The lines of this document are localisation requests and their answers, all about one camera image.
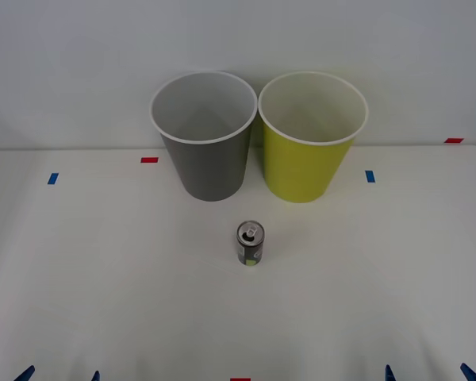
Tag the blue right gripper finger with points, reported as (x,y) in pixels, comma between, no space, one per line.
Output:
(389,374)
(471,373)

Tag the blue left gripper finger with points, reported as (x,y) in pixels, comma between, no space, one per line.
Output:
(96,376)
(26,374)

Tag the black drink can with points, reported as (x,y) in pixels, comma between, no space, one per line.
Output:
(250,248)

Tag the yellow-green plastic waste bin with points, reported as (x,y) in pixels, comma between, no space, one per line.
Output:
(301,166)

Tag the grey plastic waste bin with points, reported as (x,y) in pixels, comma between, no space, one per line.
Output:
(210,166)

